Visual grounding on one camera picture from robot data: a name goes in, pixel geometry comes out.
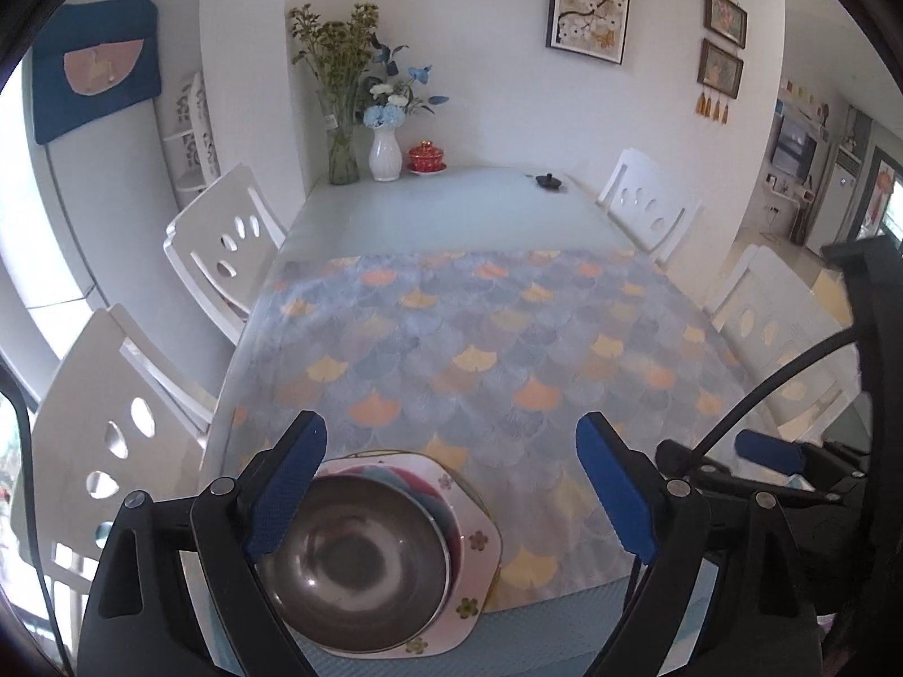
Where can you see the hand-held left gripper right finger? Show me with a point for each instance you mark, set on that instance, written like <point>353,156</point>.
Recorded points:
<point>614,493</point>

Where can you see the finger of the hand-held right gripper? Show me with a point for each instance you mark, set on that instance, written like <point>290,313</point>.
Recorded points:
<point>677,458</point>
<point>769,450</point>

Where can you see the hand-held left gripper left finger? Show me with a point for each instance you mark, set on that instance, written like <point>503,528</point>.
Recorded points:
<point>282,501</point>

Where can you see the blue steel bowl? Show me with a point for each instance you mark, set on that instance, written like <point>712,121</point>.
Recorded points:
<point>367,564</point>

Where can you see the large tree print plate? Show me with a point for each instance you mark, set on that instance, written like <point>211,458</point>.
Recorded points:
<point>480,543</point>

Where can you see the white dining chair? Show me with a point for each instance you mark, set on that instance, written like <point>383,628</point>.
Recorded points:
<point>649,176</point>
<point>776,296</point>
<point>211,218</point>
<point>84,381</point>

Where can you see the standing air conditioner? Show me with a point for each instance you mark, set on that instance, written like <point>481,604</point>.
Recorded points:
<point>843,197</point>

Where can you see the scale pattern tablecloth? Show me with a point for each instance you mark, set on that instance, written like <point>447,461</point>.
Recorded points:
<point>494,338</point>

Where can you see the small black lid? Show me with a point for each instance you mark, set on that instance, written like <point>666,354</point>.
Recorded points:
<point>547,182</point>

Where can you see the small framed picture with tassels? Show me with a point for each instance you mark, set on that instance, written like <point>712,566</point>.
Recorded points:
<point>719,70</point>

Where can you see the white refrigerator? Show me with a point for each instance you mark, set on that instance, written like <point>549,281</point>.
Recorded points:
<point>99,211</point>

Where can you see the clear glass vase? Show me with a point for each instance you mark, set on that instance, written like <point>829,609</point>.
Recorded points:
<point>343,159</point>

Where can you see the white ceramic vase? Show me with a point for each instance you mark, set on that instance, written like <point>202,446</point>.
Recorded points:
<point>386,159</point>

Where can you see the white carved shelf rack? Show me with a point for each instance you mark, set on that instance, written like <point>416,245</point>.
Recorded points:
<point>190,141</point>

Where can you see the red lidded teacup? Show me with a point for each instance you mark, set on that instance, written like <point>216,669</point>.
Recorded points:
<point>425,155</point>

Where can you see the blue artificial flowers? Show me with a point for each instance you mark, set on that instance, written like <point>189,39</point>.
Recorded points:
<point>384,115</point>

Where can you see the blue refrigerator cover cloth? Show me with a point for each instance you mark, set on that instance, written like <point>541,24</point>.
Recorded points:
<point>92,113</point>

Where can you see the dried flower bunch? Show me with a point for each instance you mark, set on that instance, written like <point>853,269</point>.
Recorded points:
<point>338,49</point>

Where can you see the floral framed picture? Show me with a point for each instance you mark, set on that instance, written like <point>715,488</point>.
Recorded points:
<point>589,7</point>

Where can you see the wall television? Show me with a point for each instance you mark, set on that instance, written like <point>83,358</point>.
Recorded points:
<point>794,148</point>

